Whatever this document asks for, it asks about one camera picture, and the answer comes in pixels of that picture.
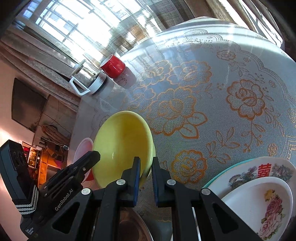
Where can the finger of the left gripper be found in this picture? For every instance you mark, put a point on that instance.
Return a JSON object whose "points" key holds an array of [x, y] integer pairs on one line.
{"points": [[71, 177]]}

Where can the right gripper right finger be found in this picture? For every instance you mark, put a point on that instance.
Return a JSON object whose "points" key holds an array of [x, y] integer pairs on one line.
{"points": [[197, 215]]}

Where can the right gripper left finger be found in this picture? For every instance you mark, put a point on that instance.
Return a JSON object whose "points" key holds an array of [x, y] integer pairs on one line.
{"points": [[72, 221]]}

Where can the red plastic bowl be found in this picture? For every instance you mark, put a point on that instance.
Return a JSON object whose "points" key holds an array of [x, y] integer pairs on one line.
{"points": [[85, 146]]}

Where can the stainless steel bowl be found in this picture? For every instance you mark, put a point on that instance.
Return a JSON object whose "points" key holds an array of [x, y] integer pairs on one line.
{"points": [[131, 226]]}

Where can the yellow plastic bowl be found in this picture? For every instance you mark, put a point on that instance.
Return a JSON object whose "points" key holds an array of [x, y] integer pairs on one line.
{"points": [[122, 137]]}

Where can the white floral plate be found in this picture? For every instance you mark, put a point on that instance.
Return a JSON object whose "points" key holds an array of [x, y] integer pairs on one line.
{"points": [[264, 204]]}

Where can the large white double-happiness plate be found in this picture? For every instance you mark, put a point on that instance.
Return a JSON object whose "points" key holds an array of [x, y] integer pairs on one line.
{"points": [[249, 170]]}

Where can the white glass electric kettle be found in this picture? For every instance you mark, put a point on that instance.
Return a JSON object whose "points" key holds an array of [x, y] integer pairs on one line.
{"points": [[86, 78]]}

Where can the red mug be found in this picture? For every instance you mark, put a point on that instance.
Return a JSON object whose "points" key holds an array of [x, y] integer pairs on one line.
{"points": [[112, 66]]}

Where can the beige curtain left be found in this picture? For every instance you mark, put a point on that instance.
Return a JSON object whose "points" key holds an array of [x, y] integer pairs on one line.
{"points": [[39, 65]]}

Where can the beige curtain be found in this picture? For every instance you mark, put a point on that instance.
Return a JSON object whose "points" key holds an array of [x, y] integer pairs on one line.
{"points": [[229, 11], [39, 65]]}

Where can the beige curtain centre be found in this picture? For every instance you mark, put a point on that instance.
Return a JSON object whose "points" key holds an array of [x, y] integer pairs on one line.
{"points": [[229, 11]]}

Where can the dark wall television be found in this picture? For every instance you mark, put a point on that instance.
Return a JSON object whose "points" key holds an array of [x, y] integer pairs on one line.
{"points": [[27, 105]]}

